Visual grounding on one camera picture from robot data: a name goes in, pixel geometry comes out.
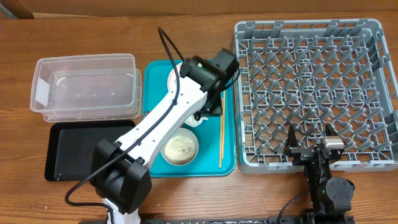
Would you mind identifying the white napkin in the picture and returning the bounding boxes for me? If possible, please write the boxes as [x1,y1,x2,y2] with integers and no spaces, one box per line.
[184,115,208,128]

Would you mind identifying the grey bowl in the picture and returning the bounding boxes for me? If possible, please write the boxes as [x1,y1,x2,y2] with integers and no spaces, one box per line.
[160,128,199,166]

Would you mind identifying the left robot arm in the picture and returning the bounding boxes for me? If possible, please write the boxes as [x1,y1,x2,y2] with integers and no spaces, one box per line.
[90,49,239,223]

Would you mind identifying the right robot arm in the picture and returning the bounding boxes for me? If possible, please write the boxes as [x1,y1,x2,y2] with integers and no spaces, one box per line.
[284,123,355,223]

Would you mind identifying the grey dishwasher rack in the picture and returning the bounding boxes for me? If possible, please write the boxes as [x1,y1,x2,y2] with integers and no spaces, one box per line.
[234,19,397,174]

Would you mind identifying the left wooden chopstick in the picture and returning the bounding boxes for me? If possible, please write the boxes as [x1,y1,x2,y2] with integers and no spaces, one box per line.
[218,97,223,168]

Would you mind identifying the wooden chopstick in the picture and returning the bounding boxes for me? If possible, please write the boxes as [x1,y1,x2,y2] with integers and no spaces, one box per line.
[222,91,226,158]
[218,97,223,168]

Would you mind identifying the right wooden chopstick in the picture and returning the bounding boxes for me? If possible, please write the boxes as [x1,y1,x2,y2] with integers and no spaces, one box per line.
[222,91,226,158]

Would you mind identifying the pink plate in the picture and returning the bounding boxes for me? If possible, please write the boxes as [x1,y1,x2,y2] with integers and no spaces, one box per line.
[167,62,182,91]

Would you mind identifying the teal serving tray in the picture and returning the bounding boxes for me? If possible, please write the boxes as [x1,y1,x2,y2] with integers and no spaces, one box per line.
[142,60,236,177]

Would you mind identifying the white rice leftovers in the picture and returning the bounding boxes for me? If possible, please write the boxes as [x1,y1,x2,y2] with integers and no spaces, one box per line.
[164,136,196,165]

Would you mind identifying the clear plastic bin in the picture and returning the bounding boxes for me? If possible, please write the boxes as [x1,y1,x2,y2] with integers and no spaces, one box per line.
[30,54,142,123]

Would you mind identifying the black plastic tray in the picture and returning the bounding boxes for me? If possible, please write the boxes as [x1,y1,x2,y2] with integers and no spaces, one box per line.
[44,120,136,182]

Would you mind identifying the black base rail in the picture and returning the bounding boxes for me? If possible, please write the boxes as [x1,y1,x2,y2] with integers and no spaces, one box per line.
[79,216,355,224]

